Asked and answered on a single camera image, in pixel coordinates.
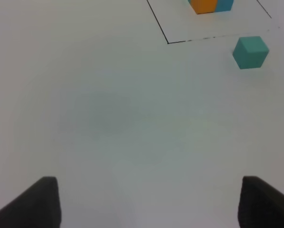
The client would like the green cube block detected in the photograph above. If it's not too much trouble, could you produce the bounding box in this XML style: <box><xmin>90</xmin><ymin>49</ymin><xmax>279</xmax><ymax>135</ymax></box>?
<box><xmin>233</xmin><ymin>36</ymin><xmax>269</xmax><ymax>69</ymax></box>

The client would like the template blue cube block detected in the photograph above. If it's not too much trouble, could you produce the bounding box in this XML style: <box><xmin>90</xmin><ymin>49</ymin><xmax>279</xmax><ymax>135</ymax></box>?
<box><xmin>215</xmin><ymin>0</ymin><xmax>234</xmax><ymax>12</ymax></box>

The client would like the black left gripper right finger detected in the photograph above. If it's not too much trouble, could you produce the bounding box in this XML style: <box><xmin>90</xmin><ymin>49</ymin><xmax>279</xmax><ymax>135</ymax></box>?
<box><xmin>237</xmin><ymin>176</ymin><xmax>284</xmax><ymax>228</ymax></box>

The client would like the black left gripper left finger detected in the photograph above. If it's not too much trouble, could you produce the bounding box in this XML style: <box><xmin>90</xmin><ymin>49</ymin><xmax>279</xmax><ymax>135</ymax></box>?
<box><xmin>0</xmin><ymin>176</ymin><xmax>61</xmax><ymax>228</ymax></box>

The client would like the template orange cube block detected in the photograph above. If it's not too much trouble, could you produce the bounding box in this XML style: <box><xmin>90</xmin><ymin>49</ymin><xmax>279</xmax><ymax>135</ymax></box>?
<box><xmin>189</xmin><ymin>0</ymin><xmax>218</xmax><ymax>14</ymax></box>

